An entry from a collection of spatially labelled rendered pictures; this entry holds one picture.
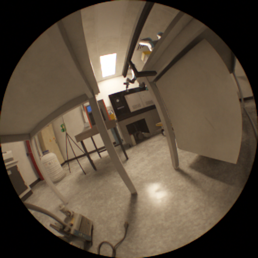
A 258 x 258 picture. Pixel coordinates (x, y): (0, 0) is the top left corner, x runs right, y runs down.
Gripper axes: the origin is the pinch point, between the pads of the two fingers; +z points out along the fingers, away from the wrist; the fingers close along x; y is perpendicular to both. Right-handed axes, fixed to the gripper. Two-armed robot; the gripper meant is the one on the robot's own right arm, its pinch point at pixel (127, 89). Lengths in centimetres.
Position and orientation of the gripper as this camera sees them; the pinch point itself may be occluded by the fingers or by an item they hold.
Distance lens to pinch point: 171.2
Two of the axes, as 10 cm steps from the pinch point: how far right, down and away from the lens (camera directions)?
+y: 9.7, 0.3, 2.2
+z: 0.0, 9.9, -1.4
